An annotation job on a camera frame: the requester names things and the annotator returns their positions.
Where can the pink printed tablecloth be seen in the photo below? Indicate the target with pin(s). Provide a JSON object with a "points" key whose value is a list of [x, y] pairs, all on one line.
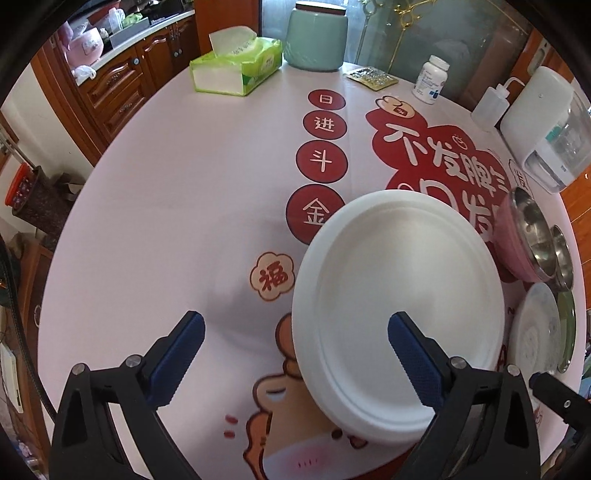
{"points": [[207, 202]]}

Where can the white pill bottle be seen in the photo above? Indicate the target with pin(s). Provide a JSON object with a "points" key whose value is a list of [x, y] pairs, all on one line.
{"points": [[431, 80]]}

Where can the large white plate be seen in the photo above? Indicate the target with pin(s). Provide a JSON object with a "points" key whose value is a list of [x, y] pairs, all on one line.
{"points": [[386, 269]]}

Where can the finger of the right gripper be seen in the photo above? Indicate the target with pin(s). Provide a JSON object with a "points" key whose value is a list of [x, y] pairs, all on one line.
{"points": [[562, 400]]}

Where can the green plate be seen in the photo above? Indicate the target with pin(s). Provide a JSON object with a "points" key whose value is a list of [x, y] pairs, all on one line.
{"points": [[567, 316]]}

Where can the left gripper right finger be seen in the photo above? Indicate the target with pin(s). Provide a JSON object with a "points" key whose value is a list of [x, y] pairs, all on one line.
{"points": [[483, 426]]}

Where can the wooden kitchen cabinet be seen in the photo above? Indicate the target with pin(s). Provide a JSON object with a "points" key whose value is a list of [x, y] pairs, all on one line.
{"points": [[95, 111]]}

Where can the small steel bowl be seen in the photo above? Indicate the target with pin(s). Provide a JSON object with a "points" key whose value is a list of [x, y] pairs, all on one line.
{"points": [[564, 276]]}

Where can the pink rice cooker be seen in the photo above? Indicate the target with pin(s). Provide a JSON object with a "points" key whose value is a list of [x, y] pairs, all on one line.
{"points": [[84, 49]]}

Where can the green tissue pack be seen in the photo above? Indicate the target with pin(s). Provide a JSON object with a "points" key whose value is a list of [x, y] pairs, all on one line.
{"points": [[238, 63]]}

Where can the clear squeeze bottle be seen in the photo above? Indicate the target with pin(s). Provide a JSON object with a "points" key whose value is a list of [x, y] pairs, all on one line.
{"points": [[493, 105]]}

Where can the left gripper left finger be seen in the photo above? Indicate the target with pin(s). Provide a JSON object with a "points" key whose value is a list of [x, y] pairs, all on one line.
{"points": [[85, 442]]}

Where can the blue patterned white plate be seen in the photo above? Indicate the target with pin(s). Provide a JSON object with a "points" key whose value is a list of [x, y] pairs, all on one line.
{"points": [[535, 337]]}

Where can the teal ceramic jar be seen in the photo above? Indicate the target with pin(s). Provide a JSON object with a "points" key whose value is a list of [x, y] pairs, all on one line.
{"points": [[316, 36]]}

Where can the pink steel bowl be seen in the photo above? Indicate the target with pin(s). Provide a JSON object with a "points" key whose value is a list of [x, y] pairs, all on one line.
{"points": [[522, 238]]}

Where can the white countertop sterilizer box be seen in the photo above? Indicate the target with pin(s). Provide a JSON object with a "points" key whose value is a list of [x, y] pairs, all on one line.
{"points": [[547, 129]]}

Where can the patterned coaster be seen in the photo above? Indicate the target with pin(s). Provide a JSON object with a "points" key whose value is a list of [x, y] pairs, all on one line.
{"points": [[372, 78]]}

